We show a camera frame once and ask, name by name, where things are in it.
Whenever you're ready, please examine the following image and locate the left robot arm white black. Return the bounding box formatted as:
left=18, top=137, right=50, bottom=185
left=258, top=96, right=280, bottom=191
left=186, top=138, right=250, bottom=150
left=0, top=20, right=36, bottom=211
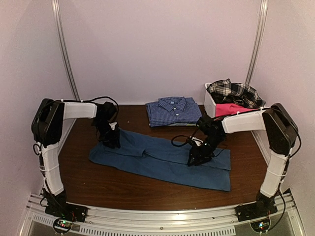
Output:
left=31, top=96, right=121, bottom=196

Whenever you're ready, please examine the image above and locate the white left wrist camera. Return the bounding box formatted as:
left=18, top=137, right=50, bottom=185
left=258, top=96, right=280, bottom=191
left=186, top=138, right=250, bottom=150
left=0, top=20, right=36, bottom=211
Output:
left=109, top=122, right=119, bottom=130

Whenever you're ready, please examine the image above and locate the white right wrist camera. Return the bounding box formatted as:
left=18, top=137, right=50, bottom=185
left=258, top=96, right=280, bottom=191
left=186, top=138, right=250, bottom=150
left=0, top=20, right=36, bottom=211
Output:
left=191, top=137, right=203, bottom=147

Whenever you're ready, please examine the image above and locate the left aluminium frame post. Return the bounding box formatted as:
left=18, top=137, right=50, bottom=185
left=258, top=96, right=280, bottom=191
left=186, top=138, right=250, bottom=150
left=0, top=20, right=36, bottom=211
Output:
left=51, top=0, right=80, bottom=100

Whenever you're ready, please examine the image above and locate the pink cloth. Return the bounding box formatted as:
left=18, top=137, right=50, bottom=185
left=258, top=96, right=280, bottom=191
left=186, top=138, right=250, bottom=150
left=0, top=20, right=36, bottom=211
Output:
left=215, top=103, right=254, bottom=117

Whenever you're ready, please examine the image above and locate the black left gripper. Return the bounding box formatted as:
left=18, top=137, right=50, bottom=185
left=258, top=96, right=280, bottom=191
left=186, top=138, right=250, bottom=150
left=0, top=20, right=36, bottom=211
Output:
left=93, top=120, right=120, bottom=149

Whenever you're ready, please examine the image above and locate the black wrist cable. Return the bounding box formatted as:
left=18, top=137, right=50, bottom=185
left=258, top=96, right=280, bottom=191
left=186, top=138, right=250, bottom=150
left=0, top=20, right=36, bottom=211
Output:
left=171, top=130, right=200, bottom=148
left=61, top=95, right=120, bottom=123

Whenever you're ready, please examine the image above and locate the blue checked folded shirt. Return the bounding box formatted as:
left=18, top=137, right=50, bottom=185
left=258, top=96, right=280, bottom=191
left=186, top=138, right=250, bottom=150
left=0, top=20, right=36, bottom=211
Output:
left=146, top=96, right=202, bottom=127

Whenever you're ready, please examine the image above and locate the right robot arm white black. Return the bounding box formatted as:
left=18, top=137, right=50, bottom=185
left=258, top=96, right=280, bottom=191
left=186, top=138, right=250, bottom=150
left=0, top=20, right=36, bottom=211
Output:
left=187, top=103, right=301, bottom=199

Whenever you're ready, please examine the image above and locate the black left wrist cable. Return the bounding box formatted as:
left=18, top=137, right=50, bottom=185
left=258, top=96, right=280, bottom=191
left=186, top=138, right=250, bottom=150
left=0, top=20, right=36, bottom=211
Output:
left=61, top=95, right=120, bottom=123

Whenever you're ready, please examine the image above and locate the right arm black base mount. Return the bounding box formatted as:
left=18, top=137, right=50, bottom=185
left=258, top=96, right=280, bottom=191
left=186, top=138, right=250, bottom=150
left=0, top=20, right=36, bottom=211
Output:
left=235, top=202, right=278, bottom=234

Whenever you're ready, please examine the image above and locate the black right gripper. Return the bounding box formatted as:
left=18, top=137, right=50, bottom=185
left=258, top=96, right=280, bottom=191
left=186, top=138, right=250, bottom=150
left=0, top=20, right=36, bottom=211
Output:
left=188, top=135, right=224, bottom=168

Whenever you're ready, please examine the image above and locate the aluminium frame post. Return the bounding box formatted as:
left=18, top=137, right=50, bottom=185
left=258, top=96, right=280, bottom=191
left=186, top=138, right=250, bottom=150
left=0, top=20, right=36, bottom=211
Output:
left=245, top=0, right=268, bottom=85
left=51, top=0, right=80, bottom=100

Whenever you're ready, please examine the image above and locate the black white plaid shirt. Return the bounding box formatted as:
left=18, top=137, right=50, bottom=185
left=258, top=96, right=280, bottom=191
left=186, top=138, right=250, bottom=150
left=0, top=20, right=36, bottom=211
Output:
left=206, top=78, right=266, bottom=109

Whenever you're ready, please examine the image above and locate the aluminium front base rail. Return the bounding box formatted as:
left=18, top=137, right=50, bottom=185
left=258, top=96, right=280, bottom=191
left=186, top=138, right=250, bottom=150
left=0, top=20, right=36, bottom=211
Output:
left=21, top=193, right=302, bottom=236

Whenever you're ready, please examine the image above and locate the right aluminium frame post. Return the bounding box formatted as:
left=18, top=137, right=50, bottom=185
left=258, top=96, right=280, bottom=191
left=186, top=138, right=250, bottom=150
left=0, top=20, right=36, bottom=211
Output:
left=245, top=0, right=268, bottom=85

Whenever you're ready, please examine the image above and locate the dark blue polo shirt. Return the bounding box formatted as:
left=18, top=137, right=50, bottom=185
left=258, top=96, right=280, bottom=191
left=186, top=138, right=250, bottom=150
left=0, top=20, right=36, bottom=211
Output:
left=89, top=130, right=231, bottom=192

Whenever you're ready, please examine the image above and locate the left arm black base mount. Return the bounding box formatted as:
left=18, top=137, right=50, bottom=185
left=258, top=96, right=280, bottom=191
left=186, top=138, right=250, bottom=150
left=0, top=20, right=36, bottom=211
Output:
left=45, top=203, right=88, bottom=234

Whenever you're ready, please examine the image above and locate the light patterned folded garment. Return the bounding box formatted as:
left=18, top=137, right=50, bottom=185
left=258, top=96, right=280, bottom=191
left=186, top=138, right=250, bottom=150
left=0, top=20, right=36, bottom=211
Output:
left=168, top=123, right=196, bottom=127

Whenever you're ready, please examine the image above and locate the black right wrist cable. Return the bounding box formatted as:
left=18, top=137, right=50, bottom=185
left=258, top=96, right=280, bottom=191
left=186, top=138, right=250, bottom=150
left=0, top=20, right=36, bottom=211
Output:
left=171, top=130, right=200, bottom=148

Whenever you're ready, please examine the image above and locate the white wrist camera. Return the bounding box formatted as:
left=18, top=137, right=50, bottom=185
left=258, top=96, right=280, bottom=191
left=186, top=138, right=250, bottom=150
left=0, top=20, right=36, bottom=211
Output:
left=109, top=122, right=119, bottom=130
left=191, top=137, right=203, bottom=147

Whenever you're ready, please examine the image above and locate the white plastic laundry bin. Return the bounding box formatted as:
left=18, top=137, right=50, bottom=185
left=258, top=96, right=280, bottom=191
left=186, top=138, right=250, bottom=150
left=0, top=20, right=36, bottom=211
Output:
left=204, top=83, right=259, bottom=118

